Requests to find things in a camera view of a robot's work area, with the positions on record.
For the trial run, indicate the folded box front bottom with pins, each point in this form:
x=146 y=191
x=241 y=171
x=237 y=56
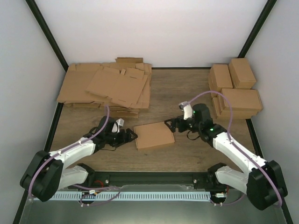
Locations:
x=222 y=114

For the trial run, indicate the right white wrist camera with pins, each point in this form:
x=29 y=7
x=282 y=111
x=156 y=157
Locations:
x=186 y=109

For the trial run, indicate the right black frame post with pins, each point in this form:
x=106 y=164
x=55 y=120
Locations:
x=257 y=27

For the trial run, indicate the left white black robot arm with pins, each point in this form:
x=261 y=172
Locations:
x=49 y=172

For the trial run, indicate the black frame post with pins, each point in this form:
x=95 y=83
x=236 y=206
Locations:
x=47 y=32
x=257 y=27

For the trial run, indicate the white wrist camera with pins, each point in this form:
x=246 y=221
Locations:
x=186 y=109
x=118 y=124

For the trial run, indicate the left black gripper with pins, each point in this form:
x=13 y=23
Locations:
x=124 y=140

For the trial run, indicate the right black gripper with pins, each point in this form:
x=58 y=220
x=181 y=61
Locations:
x=179 y=120

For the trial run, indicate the light blue slotted cable duct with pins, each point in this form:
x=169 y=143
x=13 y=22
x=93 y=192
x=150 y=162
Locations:
x=196 y=196

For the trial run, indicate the folded box back right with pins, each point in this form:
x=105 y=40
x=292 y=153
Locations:
x=241 y=74

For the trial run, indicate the folded box front top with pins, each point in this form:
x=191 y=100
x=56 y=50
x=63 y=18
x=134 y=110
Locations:
x=243 y=99

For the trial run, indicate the stack of flat cardboard sheets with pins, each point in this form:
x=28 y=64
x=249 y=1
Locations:
x=123 y=85

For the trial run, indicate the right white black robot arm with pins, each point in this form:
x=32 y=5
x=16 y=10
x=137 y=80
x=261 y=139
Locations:
x=260 y=180

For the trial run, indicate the cardboard box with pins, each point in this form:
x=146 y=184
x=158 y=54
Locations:
x=153 y=136

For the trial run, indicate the left black frame post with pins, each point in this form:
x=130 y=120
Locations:
x=47 y=32

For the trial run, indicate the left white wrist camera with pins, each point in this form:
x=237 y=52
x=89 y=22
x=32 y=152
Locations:
x=118 y=124

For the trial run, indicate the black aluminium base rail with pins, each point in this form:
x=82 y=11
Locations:
x=199 y=180

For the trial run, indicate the folded box back middle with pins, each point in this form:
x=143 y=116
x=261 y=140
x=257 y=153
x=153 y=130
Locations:
x=219 y=77

